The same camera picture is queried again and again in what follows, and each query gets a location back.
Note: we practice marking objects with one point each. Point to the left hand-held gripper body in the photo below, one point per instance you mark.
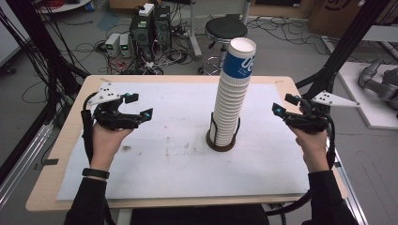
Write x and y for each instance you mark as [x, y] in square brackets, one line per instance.
[109, 118]

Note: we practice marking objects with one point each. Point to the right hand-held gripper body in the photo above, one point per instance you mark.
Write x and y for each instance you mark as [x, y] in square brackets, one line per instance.
[308, 120]

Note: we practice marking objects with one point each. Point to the stack of paper cups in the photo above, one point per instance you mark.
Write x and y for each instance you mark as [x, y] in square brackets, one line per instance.
[233, 93]

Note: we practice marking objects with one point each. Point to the dark brown cup holder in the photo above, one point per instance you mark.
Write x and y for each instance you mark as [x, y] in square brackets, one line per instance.
[220, 148]

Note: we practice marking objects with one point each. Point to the person's left hand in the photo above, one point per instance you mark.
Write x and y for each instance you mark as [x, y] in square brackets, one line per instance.
[104, 146]

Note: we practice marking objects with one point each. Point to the person's right hand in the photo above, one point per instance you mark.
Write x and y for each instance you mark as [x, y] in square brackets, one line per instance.
[313, 150]

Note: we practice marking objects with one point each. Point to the white foam mat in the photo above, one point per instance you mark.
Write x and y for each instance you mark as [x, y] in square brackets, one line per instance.
[156, 156]

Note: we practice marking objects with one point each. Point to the grey power supply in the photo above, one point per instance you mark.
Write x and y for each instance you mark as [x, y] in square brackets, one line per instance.
[125, 44]
[112, 43]

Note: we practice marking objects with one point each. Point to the black wristband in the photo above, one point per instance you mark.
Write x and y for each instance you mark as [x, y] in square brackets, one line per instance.
[95, 173]

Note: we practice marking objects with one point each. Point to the white platform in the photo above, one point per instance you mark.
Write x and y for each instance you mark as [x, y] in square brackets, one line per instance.
[369, 112]

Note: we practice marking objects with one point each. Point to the black computer tower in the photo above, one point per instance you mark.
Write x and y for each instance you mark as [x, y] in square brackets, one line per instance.
[162, 26]
[141, 34]

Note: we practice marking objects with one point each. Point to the black tape piece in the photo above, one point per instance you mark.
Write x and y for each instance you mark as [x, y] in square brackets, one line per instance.
[50, 162]

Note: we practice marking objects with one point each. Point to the grey metal stand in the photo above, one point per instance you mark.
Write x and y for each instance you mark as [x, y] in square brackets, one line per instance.
[194, 37]

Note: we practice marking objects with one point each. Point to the white box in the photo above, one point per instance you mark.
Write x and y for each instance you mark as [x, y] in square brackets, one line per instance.
[146, 10]

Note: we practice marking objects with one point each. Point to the cardboard box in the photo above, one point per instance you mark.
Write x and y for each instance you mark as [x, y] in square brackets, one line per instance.
[338, 15]

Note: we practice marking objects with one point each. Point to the black round stool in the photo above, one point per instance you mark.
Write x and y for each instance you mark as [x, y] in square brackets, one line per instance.
[226, 28]

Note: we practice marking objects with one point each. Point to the light wooden table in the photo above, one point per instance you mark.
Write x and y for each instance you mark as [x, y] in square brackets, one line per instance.
[47, 193]

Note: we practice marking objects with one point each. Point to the white round table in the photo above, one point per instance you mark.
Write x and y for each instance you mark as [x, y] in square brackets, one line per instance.
[65, 6]

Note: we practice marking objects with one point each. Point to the aluminium rail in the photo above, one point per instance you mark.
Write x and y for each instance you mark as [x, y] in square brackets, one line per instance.
[352, 193]
[22, 162]

